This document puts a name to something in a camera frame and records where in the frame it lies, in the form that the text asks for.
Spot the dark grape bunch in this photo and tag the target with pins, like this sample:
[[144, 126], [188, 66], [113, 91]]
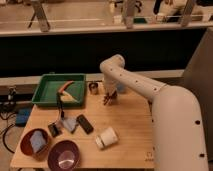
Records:
[[109, 97]]

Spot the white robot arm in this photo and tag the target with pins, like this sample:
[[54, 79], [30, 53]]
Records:
[[178, 133]]

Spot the purple bowl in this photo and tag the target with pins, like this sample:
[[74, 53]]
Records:
[[63, 156]]

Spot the brown bowl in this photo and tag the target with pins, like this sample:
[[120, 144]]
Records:
[[26, 147]]

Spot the small metal cup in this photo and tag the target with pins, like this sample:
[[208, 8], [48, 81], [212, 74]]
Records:
[[93, 87]]

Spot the blue plastic cup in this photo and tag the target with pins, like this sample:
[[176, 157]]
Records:
[[121, 88]]

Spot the green plastic tray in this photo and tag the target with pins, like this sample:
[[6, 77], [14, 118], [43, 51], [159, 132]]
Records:
[[46, 91]]

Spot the black remote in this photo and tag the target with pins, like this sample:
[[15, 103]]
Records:
[[85, 124]]

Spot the grey blue cloth piece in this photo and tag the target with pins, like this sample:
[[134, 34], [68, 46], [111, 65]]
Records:
[[70, 124]]

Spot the small black block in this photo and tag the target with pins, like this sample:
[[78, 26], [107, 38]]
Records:
[[53, 130]]

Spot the blue box beside table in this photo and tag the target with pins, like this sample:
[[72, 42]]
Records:
[[22, 117]]

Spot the black handled utensil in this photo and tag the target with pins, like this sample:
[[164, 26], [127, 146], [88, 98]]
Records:
[[60, 106]]

